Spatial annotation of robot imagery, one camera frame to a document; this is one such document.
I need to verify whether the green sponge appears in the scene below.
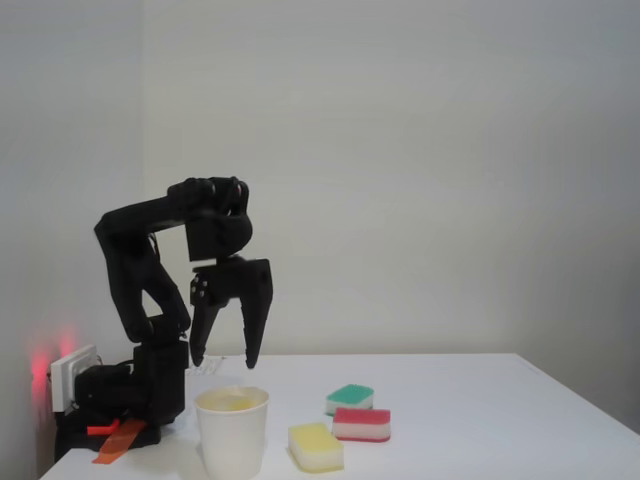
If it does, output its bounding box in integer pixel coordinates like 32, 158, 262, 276
325, 383, 375, 417

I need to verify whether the yellow sponge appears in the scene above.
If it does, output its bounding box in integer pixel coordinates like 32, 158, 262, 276
218, 394, 254, 413
287, 422, 345, 474

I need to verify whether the white controller board mount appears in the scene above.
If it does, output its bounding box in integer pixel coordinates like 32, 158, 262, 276
49, 343, 99, 414

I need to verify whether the white paper cup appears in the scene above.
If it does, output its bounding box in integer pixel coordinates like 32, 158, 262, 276
193, 385, 271, 480

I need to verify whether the red sponge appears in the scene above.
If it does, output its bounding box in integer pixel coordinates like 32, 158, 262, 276
331, 407, 392, 444

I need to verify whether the orange table clamp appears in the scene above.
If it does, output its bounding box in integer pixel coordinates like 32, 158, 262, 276
85, 417, 149, 467

